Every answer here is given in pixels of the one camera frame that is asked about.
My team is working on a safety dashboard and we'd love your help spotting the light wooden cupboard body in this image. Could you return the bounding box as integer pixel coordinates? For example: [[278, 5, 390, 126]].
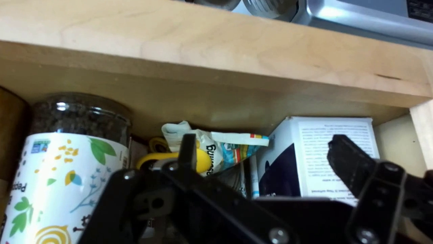
[[0, 0, 433, 178]]

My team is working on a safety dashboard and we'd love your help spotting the colourful printed snack bag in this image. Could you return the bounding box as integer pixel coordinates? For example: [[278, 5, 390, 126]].
[[160, 119, 271, 179]]

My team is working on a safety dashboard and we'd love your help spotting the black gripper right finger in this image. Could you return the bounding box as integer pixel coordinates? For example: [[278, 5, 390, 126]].
[[327, 133, 433, 244]]

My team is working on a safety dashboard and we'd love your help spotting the white and navy box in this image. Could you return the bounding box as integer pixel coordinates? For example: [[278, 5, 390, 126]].
[[250, 115, 382, 207]]

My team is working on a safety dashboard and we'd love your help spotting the yellow bag clip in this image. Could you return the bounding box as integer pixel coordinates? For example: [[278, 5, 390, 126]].
[[135, 137, 214, 176]]

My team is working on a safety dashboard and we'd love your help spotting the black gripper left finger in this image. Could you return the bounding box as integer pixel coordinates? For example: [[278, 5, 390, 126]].
[[79, 131, 292, 244]]

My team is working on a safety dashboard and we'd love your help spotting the jar with floral label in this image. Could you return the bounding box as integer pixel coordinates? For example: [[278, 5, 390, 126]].
[[0, 91, 136, 244]]

